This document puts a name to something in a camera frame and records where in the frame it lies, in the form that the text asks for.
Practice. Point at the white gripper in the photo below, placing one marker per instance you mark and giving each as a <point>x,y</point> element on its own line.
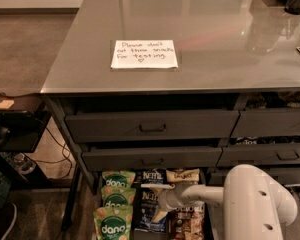
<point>170,199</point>

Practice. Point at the blue kettle chip bag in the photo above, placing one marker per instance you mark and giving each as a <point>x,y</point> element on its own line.
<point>154,176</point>
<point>146,209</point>

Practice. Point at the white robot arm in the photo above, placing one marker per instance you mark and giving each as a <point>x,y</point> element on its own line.
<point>255,206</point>

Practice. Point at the back tan chip bag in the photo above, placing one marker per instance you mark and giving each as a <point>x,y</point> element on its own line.
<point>183,176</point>

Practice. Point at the brown Sea Salt chip bag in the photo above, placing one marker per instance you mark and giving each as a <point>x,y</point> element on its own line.
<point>187,223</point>

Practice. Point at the bottom left open drawer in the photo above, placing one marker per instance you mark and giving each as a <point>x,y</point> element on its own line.
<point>136,234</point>

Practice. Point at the middle green Dang chip bag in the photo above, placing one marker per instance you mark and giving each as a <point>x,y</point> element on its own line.
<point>117,196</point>

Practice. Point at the green dang chip bag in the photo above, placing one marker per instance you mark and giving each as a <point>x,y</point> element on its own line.
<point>119,178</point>
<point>113,223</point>
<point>117,196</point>

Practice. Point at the back green Dang chip bag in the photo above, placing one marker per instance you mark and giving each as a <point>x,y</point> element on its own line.
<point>119,178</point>

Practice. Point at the front green Dang chip bag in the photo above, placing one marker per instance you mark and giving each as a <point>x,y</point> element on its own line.
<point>113,223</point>

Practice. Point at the middle left grey drawer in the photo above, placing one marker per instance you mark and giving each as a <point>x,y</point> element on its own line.
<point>143,158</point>

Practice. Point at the grey drawer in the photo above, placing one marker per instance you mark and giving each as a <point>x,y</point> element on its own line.
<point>268,123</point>
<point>143,158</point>
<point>261,155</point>
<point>151,125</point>
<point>285,176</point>

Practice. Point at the middle right grey drawer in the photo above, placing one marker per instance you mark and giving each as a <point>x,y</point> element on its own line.
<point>261,155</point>

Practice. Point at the top left grey drawer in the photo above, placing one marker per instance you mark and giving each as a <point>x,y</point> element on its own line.
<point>151,125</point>

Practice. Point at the grey metal counter cabinet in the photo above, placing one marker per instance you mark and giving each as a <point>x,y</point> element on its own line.
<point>233,55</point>

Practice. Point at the top right grey drawer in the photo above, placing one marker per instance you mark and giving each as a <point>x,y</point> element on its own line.
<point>268,123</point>

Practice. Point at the bottom right grey drawer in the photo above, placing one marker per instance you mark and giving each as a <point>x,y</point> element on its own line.
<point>285,176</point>

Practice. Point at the white handwritten paper note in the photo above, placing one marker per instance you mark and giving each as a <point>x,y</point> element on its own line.
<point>144,54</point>

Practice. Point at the dark sneaker shoe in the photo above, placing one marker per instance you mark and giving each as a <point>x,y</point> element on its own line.
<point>8,216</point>

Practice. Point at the black side shelf unit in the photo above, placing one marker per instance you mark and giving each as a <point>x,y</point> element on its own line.
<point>23,120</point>

